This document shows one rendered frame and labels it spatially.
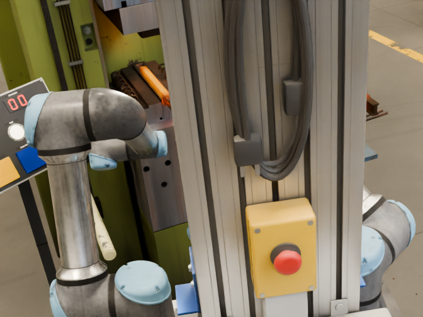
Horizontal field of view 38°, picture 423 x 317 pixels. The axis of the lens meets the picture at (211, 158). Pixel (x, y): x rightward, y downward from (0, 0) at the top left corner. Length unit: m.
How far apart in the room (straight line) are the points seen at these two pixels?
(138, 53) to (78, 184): 1.43
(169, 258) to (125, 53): 0.90
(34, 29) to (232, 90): 1.58
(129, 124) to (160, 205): 1.11
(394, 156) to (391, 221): 2.27
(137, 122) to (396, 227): 0.66
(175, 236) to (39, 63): 0.87
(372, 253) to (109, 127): 0.64
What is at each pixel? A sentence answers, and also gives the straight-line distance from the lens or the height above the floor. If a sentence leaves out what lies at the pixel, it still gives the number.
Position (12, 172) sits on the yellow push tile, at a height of 1.00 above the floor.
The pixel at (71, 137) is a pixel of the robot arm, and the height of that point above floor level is 1.36.
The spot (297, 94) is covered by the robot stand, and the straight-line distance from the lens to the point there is 0.75.
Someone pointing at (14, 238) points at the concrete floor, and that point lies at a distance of 3.49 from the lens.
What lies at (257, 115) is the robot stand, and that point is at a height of 1.60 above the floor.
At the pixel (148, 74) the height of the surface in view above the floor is 1.01.
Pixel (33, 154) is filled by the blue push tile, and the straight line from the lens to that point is 2.04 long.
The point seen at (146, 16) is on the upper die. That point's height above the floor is 1.32.
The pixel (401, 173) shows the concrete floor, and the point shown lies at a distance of 3.63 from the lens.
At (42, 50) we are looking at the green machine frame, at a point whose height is 1.24.
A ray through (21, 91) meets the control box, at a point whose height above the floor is 1.19.
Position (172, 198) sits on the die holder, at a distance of 2.41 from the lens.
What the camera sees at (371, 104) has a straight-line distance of 2.23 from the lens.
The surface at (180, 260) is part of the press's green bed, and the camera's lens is 2.60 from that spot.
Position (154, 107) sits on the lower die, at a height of 0.97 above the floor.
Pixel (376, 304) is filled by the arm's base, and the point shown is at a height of 0.89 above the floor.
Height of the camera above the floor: 1.95
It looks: 31 degrees down
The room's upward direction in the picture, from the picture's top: 7 degrees counter-clockwise
